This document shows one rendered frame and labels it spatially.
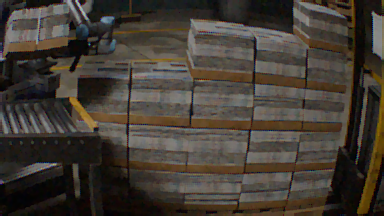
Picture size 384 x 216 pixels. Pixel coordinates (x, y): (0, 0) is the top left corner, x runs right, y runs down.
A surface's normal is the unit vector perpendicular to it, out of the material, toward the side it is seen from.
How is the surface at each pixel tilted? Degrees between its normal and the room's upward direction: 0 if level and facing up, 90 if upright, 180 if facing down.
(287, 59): 90
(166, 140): 90
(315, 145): 90
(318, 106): 90
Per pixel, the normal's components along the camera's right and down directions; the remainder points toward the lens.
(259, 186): 0.08, 0.28
